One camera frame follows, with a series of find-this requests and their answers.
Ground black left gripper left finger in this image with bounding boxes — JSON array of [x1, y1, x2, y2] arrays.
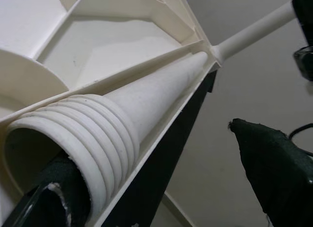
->
[[0, 153, 92, 227]]

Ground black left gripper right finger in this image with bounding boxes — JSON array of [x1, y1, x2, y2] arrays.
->
[[227, 118, 313, 227]]

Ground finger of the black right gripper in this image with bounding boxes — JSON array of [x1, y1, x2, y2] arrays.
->
[[290, 0, 313, 49]]

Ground white plastic table leg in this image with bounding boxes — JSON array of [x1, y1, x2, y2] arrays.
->
[[3, 51, 210, 218], [211, 1, 295, 66]]

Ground white plastic table top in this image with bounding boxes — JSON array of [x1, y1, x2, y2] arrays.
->
[[0, 0, 222, 227]]

